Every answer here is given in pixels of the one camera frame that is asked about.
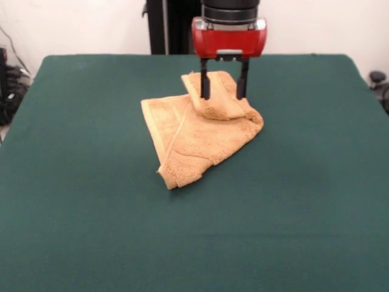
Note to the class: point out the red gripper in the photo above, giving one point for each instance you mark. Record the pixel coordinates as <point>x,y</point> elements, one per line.
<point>231,41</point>

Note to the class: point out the tan terry towel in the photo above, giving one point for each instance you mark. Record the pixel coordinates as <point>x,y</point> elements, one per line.
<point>197,137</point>

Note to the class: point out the dark stand base with knob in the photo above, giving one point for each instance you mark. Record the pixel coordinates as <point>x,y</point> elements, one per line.
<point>15,91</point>
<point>377,76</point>

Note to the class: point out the dark green table cloth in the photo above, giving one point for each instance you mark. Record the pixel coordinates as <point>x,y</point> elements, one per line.
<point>91,213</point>

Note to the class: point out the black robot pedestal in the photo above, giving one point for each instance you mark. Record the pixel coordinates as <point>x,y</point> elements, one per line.
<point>158,30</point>

